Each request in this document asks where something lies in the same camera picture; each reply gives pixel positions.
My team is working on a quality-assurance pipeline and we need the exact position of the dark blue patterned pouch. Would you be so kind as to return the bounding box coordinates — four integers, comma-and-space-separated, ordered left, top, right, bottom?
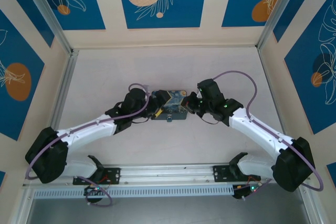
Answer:
151, 88, 188, 121

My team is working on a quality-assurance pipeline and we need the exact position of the blue panel dark circle flower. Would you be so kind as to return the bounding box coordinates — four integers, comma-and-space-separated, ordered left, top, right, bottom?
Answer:
284, 0, 336, 136

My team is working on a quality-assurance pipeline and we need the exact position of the blue panel large cream circle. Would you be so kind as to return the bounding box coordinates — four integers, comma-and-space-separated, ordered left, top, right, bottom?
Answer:
116, 0, 209, 30

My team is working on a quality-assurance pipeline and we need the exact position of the blue panel fern orange circle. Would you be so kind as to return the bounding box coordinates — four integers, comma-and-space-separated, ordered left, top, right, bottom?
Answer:
221, 0, 292, 28

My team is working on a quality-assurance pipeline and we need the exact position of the grey metal shelf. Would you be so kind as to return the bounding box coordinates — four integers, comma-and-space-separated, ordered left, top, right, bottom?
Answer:
26, 195, 309, 224

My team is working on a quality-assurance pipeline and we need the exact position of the blue panel small orange dot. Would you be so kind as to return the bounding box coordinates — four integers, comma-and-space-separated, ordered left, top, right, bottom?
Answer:
33, 0, 106, 31

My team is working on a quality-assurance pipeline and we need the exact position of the blue panel orange circle leaf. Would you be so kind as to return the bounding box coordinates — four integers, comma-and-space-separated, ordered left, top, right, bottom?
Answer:
0, 8, 46, 142

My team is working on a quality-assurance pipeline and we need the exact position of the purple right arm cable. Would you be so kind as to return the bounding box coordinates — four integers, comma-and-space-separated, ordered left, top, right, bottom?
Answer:
212, 70, 324, 192

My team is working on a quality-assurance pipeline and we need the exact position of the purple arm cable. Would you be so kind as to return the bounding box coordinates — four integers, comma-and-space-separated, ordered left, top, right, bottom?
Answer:
27, 83, 152, 182
212, 70, 324, 192

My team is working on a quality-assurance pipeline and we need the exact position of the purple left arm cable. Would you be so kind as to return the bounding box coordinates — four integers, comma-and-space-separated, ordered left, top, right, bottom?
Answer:
27, 83, 152, 182

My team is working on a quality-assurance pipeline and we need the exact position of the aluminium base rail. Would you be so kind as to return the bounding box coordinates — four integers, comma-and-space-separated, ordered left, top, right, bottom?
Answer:
104, 165, 232, 184

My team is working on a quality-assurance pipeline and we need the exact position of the aluminium table side rail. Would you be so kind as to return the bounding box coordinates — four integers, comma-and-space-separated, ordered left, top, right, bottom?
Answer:
49, 49, 79, 133

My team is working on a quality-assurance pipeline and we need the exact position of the grey slotted cable duct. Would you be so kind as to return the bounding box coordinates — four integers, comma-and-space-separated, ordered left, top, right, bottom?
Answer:
33, 184, 235, 199

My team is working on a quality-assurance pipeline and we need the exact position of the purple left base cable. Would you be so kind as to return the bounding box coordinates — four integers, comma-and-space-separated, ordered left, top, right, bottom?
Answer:
80, 175, 114, 207

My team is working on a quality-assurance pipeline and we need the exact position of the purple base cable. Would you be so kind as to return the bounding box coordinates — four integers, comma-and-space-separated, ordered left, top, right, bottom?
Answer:
80, 175, 114, 207
235, 178, 274, 201

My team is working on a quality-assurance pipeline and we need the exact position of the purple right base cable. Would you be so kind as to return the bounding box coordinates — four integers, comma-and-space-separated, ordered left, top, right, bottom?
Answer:
235, 178, 274, 201

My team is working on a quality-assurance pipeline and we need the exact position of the aluminium corner post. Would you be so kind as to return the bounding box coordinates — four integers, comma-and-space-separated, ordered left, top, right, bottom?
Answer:
257, 0, 300, 50
18, 0, 79, 56

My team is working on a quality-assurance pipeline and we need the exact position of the narrow blue wall panel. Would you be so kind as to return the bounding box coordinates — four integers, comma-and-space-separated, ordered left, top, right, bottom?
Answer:
272, 0, 336, 44
0, 0, 56, 49

